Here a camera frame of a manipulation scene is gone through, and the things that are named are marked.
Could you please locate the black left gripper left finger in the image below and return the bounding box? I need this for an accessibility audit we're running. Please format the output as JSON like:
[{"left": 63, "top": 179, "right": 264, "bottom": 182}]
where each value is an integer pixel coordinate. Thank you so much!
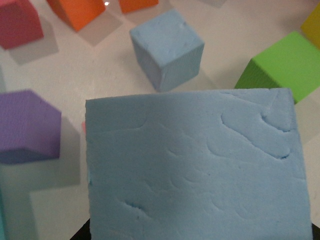
[{"left": 70, "top": 219, "right": 92, "bottom": 240}]

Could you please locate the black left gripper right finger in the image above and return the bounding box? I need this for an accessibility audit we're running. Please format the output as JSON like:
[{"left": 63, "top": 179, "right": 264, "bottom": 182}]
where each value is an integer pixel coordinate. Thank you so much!
[{"left": 311, "top": 223, "right": 320, "bottom": 240}]

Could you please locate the light blue foam cube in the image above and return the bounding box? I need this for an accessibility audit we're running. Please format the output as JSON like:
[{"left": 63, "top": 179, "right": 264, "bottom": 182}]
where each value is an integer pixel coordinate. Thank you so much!
[
  {"left": 85, "top": 88, "right": 313, "bottom": 240},
  {"left": 129, "top": 9, "right": 205, "bottom": 92}
]

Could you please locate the front left purple foam cube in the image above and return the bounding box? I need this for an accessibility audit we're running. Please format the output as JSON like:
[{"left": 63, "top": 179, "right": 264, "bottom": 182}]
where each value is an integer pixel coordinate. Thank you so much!
[{"left": 0, "top": 89, "right": 62, "bottom": 165}]

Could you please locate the green foam cube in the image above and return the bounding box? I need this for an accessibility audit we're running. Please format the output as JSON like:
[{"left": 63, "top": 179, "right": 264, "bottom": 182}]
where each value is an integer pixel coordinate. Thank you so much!
[{"left": 235, "top": 31, "right": 320, "bottom": 103}]

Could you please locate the yellow foam cube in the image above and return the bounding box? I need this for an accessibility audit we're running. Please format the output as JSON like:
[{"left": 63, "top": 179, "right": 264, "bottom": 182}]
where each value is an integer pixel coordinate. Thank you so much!
[{"left": 300, "top": 3, "right": 320, "bottom": 49}]

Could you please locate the left orange foam cube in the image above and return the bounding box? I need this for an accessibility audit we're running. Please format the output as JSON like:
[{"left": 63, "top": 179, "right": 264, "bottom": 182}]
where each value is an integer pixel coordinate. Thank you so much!
[{"left": 46, "top": 0, "right": 106, "bottom": 32}]

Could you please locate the orange foam cube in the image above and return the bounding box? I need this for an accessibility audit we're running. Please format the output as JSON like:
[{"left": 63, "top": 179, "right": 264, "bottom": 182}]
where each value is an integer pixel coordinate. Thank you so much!
[
  {"left": 118, "top": 0, "right": 159, "bottom": 14},
  {"left": 46, "top": 0, "right": 106, "bottom": 32}
]

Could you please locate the left red foam cube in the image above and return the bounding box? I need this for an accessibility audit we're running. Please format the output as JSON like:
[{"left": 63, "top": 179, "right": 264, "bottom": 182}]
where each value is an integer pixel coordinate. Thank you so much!
[{"left": 0, "top": 0, "right": 44, "bottom": 50}]

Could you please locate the right orange foam cube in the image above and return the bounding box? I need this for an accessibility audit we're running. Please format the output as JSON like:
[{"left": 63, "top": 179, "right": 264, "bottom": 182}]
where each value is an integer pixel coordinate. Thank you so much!
[{"left": 118, "top": 0, "right": 159, "bottom": 14}]

